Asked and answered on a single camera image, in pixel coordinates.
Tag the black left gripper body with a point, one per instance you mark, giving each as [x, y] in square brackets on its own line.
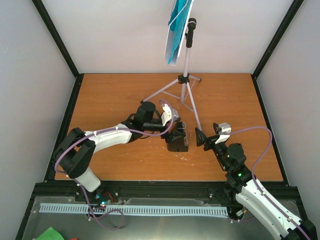
[166, 136]

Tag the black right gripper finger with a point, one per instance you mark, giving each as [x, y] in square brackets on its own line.
[200, 137]
[216, 128]

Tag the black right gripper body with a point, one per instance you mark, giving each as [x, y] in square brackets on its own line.
[208, 146]

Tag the black metronome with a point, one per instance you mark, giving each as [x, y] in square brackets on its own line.
[175, 147]

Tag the silver tripod music stand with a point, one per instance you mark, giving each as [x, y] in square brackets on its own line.
[186, 80]

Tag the blue sheet music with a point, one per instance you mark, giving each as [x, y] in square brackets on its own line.
[177, 26]

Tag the clear plastic metronome cover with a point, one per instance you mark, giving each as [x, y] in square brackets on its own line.
[181, 125]

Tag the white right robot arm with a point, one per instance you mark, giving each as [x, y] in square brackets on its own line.
[280, 222]

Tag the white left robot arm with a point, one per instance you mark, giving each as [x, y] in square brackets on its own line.
[73, 156]

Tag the green paper piece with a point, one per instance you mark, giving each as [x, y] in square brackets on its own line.
[50, 234]

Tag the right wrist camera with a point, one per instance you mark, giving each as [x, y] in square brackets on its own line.
[223, 131]

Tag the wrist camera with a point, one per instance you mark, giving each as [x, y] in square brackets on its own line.
[223, 131]
[168, 114]

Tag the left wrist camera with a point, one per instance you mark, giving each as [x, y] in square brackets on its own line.
[168, 114]

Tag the light blue cable duct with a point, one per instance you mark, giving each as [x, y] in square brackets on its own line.
[136, 210]

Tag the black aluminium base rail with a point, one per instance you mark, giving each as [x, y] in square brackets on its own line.
[211, 192]

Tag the right black frame post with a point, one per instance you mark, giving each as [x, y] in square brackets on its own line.
[282, 28]

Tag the black frame post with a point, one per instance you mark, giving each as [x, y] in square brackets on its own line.
[282, 28]
[48, 22]

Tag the left black frame post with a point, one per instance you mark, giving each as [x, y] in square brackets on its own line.
[48, 22]

